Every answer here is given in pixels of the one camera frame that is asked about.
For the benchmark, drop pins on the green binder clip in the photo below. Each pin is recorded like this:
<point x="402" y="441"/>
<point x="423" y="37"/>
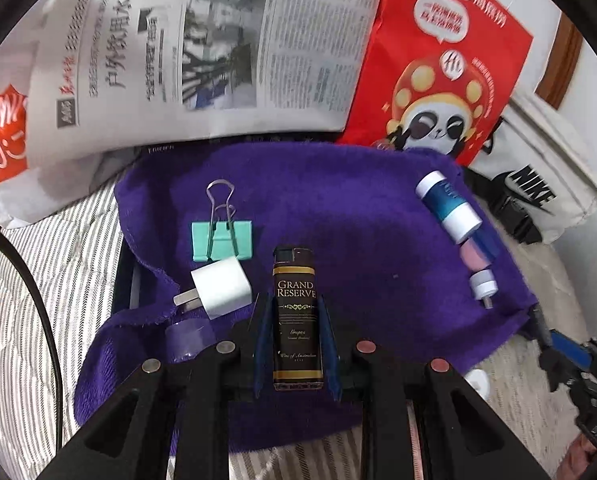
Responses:
<point x="221" y="236"/>

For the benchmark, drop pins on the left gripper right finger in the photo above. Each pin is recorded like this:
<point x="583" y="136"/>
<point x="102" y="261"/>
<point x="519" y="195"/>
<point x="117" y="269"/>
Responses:
<point x="329" y="350"/>

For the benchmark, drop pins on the purple towel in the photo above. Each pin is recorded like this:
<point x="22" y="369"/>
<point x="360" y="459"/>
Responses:
<point x="382" y="260"/>

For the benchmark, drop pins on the folded newspaper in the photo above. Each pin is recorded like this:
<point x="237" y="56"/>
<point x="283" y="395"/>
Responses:
<point x="112" y="74"/>

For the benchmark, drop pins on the striped bed quilt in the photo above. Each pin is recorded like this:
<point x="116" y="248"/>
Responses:
<point x="74" y="255"/>

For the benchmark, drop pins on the right hand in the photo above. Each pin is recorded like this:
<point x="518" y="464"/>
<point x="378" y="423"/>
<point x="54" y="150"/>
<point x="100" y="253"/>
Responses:
<point x="577" y="459"/>

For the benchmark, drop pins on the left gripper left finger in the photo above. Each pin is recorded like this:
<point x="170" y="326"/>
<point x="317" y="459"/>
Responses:
<point x="263" y="340"/>

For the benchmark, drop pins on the white USB plug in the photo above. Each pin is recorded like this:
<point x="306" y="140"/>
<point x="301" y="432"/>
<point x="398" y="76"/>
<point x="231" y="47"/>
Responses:
<point x="484" y="287"/>

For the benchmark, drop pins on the white Miniso plastic bag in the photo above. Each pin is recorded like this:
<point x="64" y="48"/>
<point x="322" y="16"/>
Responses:
<point x="29" y="194"/>

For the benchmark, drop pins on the orange blue Vaseline jar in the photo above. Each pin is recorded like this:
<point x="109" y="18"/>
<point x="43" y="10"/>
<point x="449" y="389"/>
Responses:
<point x="479" y="251"/>

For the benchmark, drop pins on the blue white bottle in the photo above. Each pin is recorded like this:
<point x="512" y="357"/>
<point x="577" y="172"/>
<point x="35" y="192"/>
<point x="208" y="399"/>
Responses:
<point x="457" y="217"/>

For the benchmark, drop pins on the white tape roll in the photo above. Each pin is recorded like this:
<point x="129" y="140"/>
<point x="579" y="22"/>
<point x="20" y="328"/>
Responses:
<point x="479" y="381"/>

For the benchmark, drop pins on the red panda paper bag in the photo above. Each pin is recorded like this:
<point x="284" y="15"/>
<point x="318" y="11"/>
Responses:
<point x="437" y="74"/>

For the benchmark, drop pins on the white charger adapter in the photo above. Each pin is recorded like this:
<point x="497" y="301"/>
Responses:
<point x="220" y="288"/>

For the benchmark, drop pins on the brown wooden door frame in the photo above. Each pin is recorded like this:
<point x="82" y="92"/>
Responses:
<point x="562" y="62"/>

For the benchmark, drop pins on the small clear glass bottle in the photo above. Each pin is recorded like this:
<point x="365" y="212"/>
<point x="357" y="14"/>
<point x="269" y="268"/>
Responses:
<point x="187" y="338"/>

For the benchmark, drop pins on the white Nike waist bag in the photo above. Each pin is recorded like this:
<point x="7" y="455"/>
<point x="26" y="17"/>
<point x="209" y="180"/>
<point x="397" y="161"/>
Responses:
<point x="533" y="172"/>

